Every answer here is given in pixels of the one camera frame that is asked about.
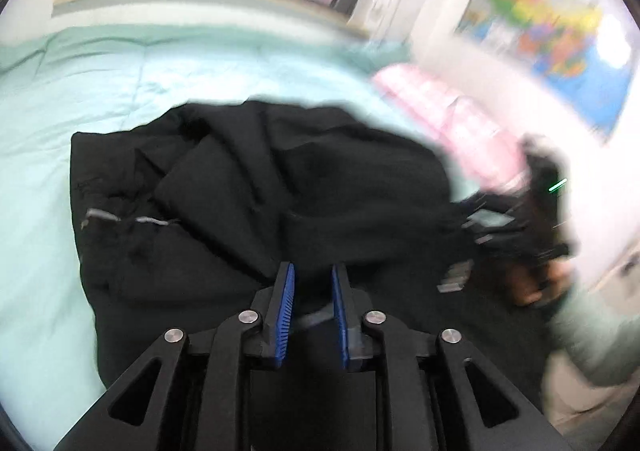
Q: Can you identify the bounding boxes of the person's right hand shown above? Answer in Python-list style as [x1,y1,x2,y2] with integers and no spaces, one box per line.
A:
[507,258,576,309]

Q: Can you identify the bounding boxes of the black hooded jacket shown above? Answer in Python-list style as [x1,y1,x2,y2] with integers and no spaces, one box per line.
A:
[70,98,553,412]

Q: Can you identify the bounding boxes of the wooden window sill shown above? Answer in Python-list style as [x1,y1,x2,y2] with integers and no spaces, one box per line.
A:
[52,0,371,39]

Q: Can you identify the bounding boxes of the person's beige trousers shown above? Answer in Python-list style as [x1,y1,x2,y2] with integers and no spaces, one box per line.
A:
[542,356,637,438]

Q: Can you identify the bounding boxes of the light green bed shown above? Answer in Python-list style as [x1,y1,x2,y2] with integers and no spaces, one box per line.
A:
[0,23,481,437]

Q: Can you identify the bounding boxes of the person's right forearm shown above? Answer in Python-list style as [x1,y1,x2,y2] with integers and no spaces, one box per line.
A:
[545,281,640,389]

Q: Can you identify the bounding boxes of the mint green pillow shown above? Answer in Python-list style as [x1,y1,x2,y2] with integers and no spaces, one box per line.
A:
[347,40,416,78]

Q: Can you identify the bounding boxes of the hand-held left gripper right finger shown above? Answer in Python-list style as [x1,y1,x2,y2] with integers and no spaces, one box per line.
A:
[331,262,576,451]

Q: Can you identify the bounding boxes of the pink pillow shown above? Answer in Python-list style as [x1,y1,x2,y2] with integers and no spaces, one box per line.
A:
[372,63,531,192]

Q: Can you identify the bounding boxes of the colourful wall map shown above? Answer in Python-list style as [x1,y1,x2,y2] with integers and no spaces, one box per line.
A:
[455,0,633,142]

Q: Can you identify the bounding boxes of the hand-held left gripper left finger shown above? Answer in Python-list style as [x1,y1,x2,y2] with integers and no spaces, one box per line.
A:
[52,261,296,451]

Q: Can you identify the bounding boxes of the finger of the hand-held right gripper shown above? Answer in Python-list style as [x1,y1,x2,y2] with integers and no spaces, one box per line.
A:
[460,196,526,246]
[437,258,476,294]

